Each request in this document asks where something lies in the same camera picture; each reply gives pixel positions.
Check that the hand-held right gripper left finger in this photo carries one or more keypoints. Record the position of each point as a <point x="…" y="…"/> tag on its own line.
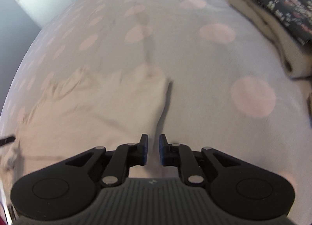
<point x="145" y="149"/>

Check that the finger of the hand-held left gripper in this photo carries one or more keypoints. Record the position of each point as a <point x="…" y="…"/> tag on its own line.
<point x="6" y="141"/>

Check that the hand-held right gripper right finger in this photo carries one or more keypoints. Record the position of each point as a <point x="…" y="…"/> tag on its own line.
<point x="161" y="150"/>

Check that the white shirt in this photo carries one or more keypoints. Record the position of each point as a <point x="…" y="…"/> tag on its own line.
<point x="97" y="108"/>

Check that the grey pink-dotted bed sheet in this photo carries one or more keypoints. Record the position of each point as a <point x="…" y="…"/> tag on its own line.
<point x="207" y="69"/>

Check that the beige folded garment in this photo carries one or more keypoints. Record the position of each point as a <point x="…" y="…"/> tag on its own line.
<point x="275" y="35"/>

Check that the dark floral folded garment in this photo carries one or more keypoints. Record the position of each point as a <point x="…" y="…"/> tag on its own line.
<point x="280" y="0"/>

